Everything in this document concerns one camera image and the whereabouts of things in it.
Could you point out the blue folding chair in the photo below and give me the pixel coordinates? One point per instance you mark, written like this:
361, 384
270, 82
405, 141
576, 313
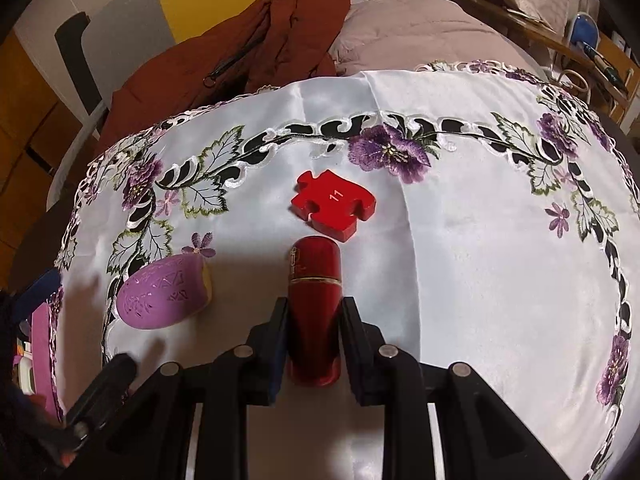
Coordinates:
584, 30

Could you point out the red lipstick tube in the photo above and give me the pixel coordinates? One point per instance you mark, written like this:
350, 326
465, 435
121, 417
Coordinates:
315, 292

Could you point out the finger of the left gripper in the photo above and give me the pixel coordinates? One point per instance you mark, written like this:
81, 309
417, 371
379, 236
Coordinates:
35, 294

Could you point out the pink quilted blanket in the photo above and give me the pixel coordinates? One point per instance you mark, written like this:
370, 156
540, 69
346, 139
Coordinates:
403, 34

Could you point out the white floral embroidered tablecloth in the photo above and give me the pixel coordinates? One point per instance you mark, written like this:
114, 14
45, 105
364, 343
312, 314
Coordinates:
505, 235

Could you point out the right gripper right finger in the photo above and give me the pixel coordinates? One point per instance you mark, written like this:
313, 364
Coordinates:
480, 436

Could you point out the pink shallow box tray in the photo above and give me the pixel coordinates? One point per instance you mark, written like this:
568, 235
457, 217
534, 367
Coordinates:
34, 368

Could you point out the red puzzle piece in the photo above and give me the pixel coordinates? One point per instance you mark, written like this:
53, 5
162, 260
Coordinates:
331, 204

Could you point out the rust red jacket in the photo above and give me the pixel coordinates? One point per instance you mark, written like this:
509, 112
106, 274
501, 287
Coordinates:
270, 43

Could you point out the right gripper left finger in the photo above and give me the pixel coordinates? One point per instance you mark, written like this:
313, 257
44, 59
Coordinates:
190, 422

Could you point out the grey yellow blue chair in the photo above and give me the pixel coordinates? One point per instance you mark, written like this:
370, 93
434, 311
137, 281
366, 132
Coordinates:
102, 50

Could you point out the wooden side table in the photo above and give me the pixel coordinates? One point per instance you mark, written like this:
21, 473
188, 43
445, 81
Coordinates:
526, 32

